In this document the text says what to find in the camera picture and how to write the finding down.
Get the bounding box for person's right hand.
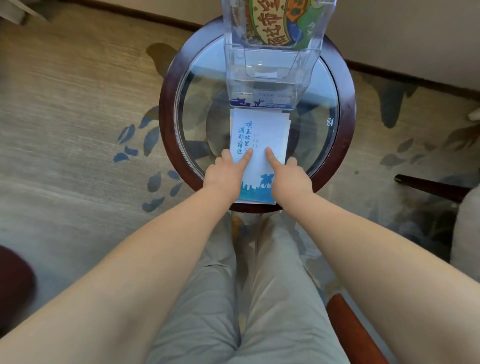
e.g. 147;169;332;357
265;146;314;204

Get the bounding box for person's left hand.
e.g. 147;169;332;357
204;147;254;196

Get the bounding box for white brochure with blue skyline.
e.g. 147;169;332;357
229;108;292;205

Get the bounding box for person's left forearm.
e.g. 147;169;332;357
0;185;241;364

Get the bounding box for person's right forearm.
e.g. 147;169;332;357
271;190;480;364

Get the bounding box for brochure with blue boat print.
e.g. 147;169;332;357
228;97;298;112

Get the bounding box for round wooden glass table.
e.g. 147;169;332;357
158;16;356;215

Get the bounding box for clear acrylic brochure holder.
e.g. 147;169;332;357
221;0;337;112

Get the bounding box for beige trousers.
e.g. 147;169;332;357
144;211;352;364

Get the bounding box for dark wooden chair leg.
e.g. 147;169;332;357
394;174;472;204

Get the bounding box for colourful illustrated brochure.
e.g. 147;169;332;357
245;0;315;48

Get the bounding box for reddish wooden chair armrest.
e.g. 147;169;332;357
0;245;37;339
325;293;389;364

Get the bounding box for white upholstered chair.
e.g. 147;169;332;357
449;187;480;284

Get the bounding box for white furniture piece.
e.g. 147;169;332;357
0;0;45;22

